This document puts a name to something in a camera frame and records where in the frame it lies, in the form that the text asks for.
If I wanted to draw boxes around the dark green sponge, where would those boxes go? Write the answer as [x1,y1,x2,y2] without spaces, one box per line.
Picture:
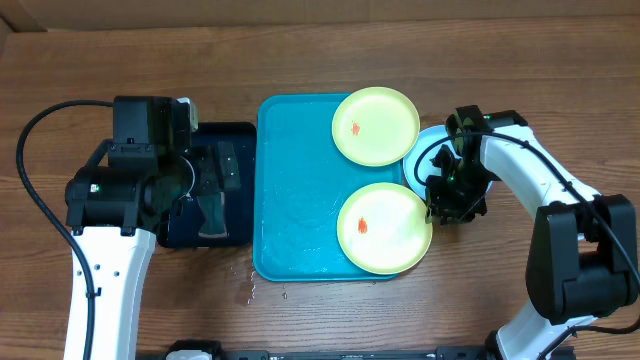
[197,192,227,239]

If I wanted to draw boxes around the yellow-green plate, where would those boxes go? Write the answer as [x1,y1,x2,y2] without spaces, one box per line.
[337,182,433,275]
[331,87,420,167]

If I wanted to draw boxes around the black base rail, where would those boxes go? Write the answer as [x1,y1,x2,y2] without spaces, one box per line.
[139,339,576,360]

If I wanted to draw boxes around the black rectangular tray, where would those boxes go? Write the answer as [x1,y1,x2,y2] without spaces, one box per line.
[158,122,257,249]

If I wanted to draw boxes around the light blue plate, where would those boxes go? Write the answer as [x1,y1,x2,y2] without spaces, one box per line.
[403,125,462,200]

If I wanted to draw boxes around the yellow-green plate top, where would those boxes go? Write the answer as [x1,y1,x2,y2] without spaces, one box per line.
[331,87,420,167]

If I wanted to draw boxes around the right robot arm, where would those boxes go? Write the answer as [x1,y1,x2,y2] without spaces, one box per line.
[411,105,639,360]

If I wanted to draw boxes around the yellow-green plate bottom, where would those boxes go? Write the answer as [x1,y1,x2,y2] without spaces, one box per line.
[337,182,433,275]

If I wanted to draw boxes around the teal plastic tray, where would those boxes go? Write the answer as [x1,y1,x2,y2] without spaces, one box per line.
[253,93,403,282]

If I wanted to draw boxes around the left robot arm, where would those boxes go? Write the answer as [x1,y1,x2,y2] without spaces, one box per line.
[64,96,245,359]

